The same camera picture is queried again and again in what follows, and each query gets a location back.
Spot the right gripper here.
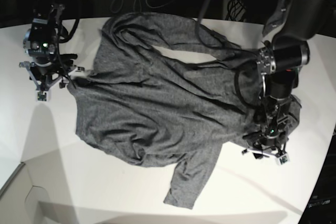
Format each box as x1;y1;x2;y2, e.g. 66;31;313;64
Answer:
19;50;85;93

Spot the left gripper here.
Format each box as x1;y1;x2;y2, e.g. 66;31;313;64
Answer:
242;119;288;157

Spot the dark grey t-shirt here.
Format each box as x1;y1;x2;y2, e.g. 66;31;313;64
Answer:
67;13;302;210

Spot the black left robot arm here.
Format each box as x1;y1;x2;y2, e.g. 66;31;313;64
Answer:
234;0;332;164

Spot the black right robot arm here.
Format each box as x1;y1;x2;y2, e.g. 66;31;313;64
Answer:
19;0;84;101

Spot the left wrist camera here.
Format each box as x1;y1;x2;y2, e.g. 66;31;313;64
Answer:
276;153;289;165

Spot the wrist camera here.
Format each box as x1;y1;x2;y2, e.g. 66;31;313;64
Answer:
276;153;289;165
36;91;50;102

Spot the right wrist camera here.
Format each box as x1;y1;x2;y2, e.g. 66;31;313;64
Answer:
36;91;50;102

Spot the black cable bundle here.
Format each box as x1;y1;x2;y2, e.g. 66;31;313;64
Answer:
226;0;247;22

